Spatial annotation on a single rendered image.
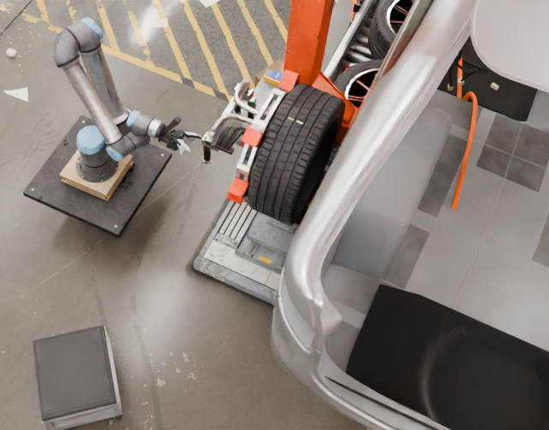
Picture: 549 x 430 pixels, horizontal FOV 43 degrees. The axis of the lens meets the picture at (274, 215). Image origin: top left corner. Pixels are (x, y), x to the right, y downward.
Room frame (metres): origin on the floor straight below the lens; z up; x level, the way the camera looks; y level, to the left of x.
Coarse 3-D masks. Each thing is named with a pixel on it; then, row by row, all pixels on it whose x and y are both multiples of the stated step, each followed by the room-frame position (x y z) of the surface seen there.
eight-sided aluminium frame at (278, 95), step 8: (272, 96) 2.05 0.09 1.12; (280, 96) 2.06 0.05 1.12; (264, 104) 2.00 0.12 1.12; (280, 104) 2.04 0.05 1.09; (264, 112) 1.96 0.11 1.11; (272, 112) 1.96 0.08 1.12; (256, 120) 1.90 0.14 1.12; (256, 128) 1.87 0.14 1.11; (264, 128) 1.87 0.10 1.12; (248, 144) 1.82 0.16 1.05; (256, 152) 1.80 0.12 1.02; (240, 160) 1.76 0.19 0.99; (248, 160) 1.76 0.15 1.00; (240, 168) 1.74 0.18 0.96; (248, 168) 1.74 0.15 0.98; (240, 176) 1.74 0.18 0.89; (248, 176) 1.73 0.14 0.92
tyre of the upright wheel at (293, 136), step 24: (288, 96) 2.02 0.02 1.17; (312, 96) 2.06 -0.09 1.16; (336, 96) 2.14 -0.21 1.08; (288, 120) 1.89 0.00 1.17; (312, 120) 1.90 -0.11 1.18; (264, 144) 1.78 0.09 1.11; (288, 144) 1.78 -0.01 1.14; (312, 144) 1.79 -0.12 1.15; (264, 168) 1.71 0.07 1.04; (288, 168) 1.70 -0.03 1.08; (264, 192) 1.64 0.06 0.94; (288, 192) 1.63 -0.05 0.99; (312, 192) 1.91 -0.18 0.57; (288, 216) 1.59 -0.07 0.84
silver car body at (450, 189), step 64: (448, 0) 2.00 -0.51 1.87; (512, 0) 0.88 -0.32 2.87; (384, 64) 1.82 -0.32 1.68; (448, 64) 1.70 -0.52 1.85; (512, 64) 0.79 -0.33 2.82; (384, 128) 1.46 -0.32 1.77; (448, 128) 1.86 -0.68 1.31; (512, 128) 2.16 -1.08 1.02; (320, 192) 1.24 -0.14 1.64; (384, 192) 1.53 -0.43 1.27; (448, 192) 1.72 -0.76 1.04; (512, 192) 1.77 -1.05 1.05; (320, 256) 1.00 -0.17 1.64; (384, 256) 1.35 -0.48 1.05; (448, 256) 1.44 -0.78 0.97; (512, 256) 1.47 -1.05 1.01; (320, 320) 0.82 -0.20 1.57; (384, 320) 1.12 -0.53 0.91; (448, 320) 1.17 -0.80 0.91; (512, 320) 1.21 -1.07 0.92; (320, 384) 0.72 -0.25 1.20; (384, 384) 0.85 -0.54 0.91; (448, 384) 0.91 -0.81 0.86; (512, 384) 0.95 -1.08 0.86
